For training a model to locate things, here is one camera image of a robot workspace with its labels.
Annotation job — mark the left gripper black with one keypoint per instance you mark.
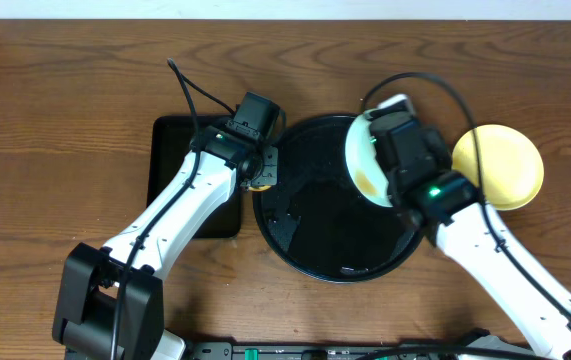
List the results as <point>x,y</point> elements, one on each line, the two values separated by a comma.
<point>269,166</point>

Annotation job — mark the yellow green sponge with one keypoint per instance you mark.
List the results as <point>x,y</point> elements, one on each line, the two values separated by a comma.
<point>259,188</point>

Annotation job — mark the mint plate top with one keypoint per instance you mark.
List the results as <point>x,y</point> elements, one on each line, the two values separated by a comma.
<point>361,163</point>

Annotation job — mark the yellow plate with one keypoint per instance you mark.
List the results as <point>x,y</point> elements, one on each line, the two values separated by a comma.
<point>512,167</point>

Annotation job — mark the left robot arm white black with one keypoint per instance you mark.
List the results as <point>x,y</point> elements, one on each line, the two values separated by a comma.
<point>110,301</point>

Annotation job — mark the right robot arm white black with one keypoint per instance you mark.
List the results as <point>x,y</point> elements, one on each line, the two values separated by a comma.
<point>397,162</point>

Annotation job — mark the black round tray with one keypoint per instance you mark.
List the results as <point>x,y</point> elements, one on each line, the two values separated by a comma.
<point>315,219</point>

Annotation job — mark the black rectangular tray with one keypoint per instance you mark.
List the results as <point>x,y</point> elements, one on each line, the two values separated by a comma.
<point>171,137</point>

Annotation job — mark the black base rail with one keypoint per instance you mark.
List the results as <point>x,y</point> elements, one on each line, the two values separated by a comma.
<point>228,351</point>

